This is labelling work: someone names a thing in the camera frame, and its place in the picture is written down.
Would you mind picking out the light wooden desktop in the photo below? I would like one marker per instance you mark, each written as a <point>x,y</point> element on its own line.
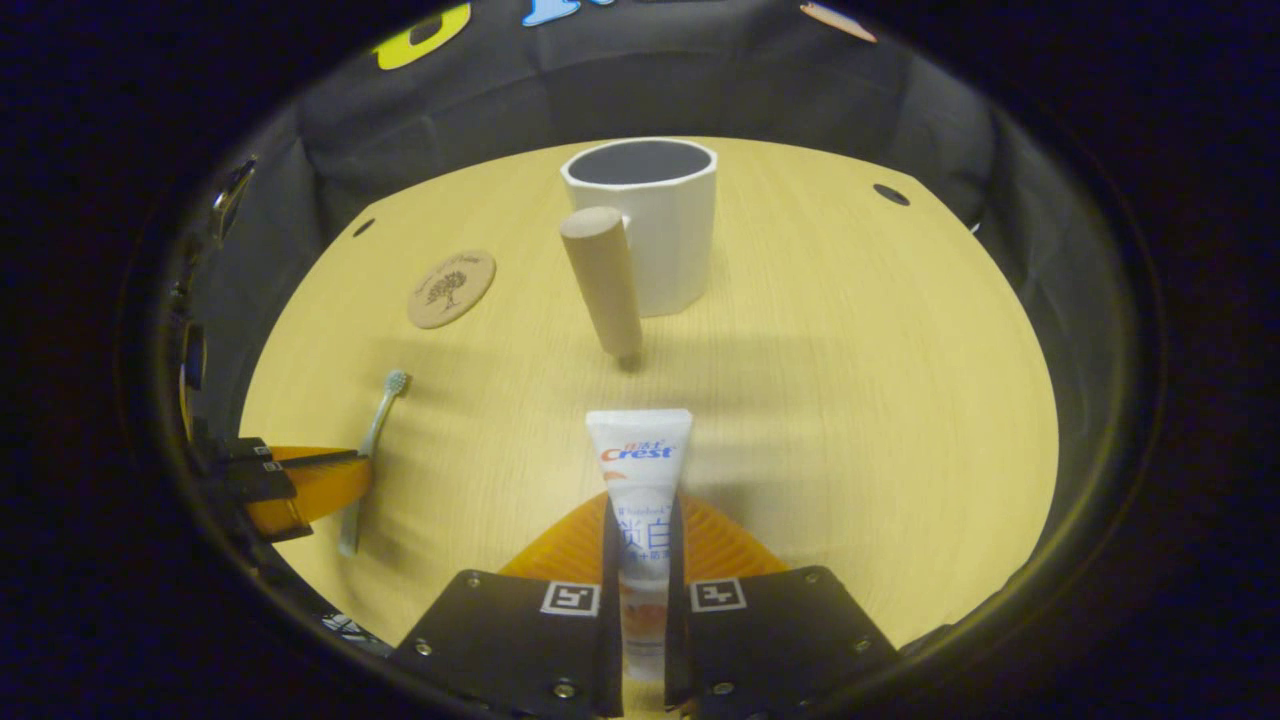
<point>850,400</point>

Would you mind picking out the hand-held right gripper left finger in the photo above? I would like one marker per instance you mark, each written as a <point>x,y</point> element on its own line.
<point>610,650</point>

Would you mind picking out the pale green toothbrush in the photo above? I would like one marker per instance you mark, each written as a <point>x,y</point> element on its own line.
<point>372,430</point>

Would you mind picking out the white toothpaste tube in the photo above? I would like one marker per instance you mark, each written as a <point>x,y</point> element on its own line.
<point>640,470</point>

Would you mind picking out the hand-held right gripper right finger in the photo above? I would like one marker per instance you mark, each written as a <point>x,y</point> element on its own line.
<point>678,650</point>

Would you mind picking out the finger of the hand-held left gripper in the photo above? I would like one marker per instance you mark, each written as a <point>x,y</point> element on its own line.
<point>320,490</point>
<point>300,458</point>

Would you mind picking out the black backdrop cloth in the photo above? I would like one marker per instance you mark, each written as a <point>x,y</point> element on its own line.
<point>480,110</point>

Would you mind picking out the round wooden coaster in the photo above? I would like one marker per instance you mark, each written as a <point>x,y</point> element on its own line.
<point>452,290</point>

